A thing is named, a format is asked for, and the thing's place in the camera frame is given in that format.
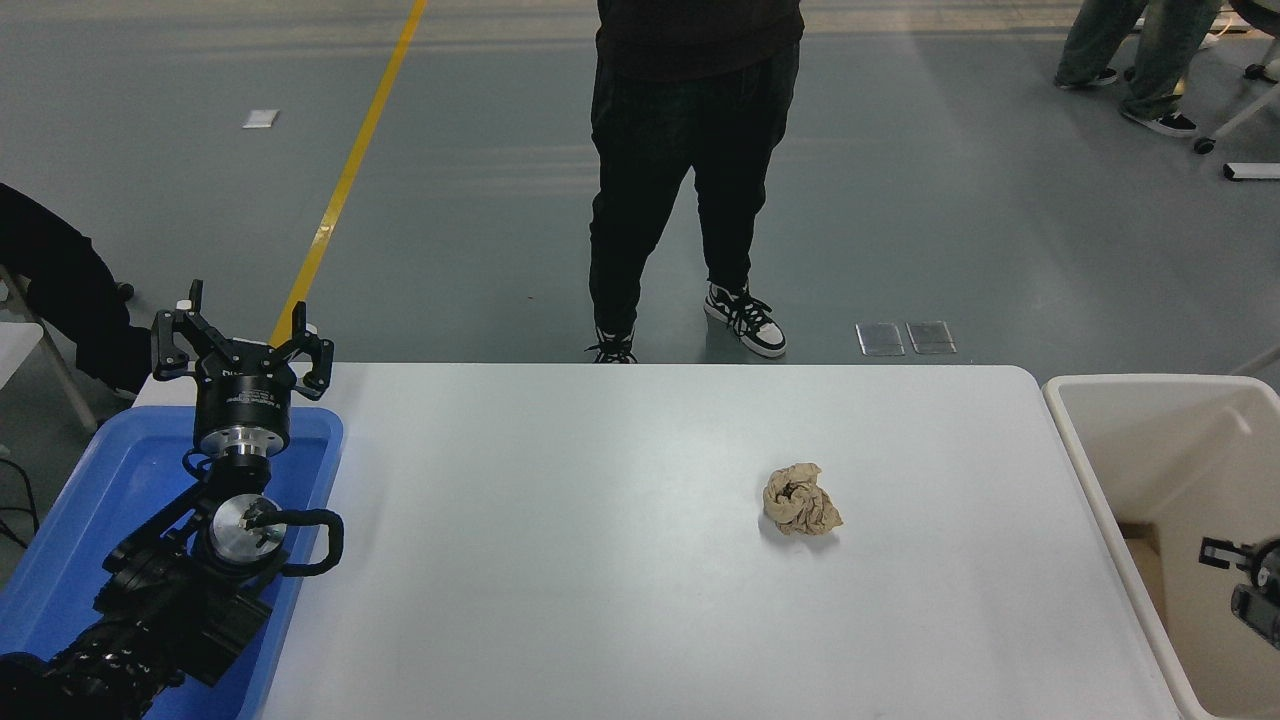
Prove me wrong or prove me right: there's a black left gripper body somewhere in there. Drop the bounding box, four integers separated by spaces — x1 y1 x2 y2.
191 343 296 433

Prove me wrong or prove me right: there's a seated person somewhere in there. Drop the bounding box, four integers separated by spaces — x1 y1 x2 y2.
0 182 156 399

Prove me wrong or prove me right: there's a large pale bin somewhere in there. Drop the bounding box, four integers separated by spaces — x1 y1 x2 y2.
1042 373 1280 720

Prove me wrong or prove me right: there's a white chair with grey legs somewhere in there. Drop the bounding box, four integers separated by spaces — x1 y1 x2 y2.
0 262 101 436

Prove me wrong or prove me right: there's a blue plastic tray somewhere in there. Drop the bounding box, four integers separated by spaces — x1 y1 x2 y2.
0 404 344 720

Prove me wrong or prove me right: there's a crumpled tan paper ball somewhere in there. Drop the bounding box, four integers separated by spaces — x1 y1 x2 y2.
762 462 844 537

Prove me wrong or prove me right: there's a standing person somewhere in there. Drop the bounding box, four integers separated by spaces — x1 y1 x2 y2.
585 0 806 364

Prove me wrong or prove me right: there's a white office chair base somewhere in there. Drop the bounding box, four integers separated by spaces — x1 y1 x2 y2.
1193 38 1280 156

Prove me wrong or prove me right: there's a walking person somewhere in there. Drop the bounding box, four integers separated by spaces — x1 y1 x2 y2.
1052 0 1226 138

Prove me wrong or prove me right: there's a black floor cable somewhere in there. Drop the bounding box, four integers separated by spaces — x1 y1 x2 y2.
0 455 42 549

